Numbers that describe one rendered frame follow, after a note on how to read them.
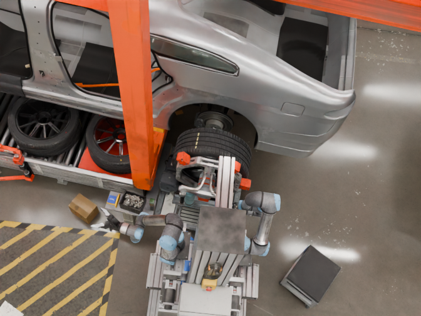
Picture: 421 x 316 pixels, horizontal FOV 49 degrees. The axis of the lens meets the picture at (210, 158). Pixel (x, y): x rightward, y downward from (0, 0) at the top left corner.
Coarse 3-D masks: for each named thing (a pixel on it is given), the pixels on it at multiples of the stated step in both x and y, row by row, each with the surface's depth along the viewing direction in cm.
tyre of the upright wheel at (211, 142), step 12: (192, 132) 374; (204, 132) 369; (216, 132) 368; (228, 132) 370; (180, 144) 378; (192, 144) 366; (204, 144) 363; (216, 144) 363; (228, 144) 366; (240, 144) 372; (216, 156) 362; (228, 156) 362; (240, 156) 369; (240, 168) 372
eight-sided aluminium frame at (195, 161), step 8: (192, 160) 367; (200, 160) 362; (208, 160) 362; (176, 168) 376; (184, 168) 373; (216, 168) 362; (176, 176) 390; (184, 176) 397; (240, 176) 374; (192, 184) 405
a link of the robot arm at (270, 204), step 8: (264, 192) 326; (264, 200) 322; (272, 200) 323; (280, 200) 324; (264, 208) 326; (272, 208) 324; (264, 216) 330; (272, 216) 331; (264, 224) 333; (264, 232) 336; (256, 240) 341; (264, 240) 340; (256, 248) 342; (264, 248) 342
